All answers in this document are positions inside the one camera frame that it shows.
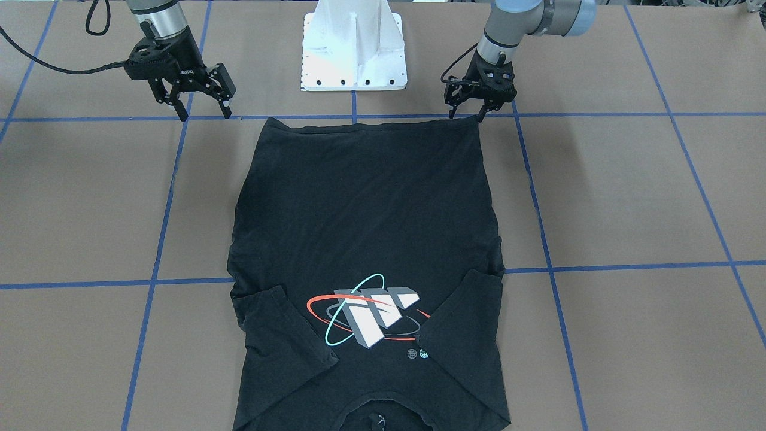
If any brown paper table cover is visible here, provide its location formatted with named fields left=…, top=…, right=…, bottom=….
left=2, top=1, right=764, bottom=430

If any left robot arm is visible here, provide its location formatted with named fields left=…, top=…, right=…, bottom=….
left=440, top=1, right=597, bottom=121

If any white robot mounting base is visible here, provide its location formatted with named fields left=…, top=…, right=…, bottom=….
left=300, top=1, right=408, bottom=91

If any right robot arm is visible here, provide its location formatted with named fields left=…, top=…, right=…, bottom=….
left=124, top=1, right=236, bottom=121

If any black braided cable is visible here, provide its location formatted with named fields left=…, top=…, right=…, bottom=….
left=0, top=0, right=144, bottom=76

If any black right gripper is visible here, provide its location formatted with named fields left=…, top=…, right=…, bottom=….
left=124, top=28, right=237, bottom=122

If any black printed t-shirt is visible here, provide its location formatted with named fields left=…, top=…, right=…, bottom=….
left=227, top=116, right=511, bottom=430

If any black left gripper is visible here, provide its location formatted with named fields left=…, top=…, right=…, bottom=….
left=444, top=49, right=518, bottom=122

